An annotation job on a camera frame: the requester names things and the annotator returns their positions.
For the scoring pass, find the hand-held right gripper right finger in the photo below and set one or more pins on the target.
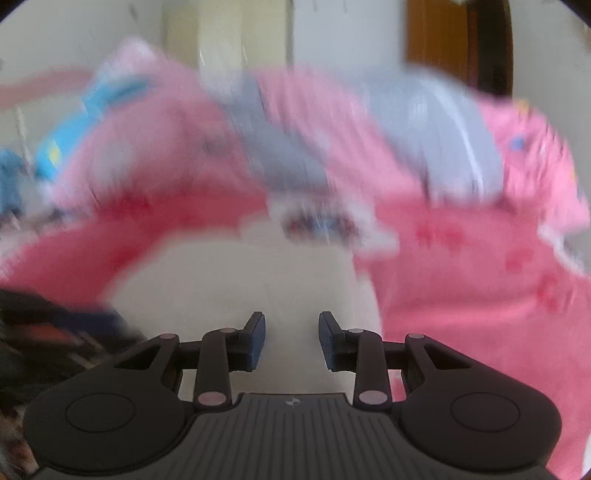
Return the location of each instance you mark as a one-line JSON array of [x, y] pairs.
[[328, 344]]

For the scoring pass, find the light blue folded garment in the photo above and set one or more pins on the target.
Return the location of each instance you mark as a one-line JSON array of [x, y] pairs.
[[9, 180]]

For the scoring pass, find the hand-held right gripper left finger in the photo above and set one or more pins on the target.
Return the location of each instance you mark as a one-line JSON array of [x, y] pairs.
[[256, 344]]

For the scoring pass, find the blue quilt with yellow dots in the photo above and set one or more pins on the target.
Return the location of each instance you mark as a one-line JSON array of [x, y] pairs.
[[74, 134]]

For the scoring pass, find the wooden door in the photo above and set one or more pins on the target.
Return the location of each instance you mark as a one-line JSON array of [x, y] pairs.
[[457, 41]]

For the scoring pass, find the pink floral bed blanket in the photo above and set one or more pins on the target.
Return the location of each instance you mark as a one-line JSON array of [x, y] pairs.
[[461, 300]]

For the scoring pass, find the cream wardrobe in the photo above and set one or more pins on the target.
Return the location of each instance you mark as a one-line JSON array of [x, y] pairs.
[[226, 32]]

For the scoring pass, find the white fluffy sweater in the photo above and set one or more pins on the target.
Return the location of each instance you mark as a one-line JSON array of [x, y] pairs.
[[258, 286]]

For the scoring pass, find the pink grey floral quilt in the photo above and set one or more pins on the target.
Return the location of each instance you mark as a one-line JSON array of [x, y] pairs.
[[277, 129]]

